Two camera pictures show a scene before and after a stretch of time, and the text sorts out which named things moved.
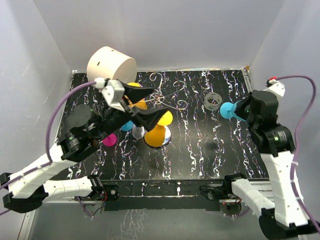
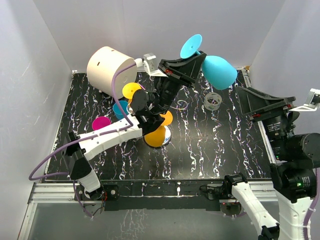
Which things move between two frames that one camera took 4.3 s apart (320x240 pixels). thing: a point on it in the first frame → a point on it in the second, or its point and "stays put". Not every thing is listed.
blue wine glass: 227,110 → 219,72
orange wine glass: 155,137 stays put
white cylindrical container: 109,63 stays put
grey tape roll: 212,95 stays put
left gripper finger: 136,94 → 187,68
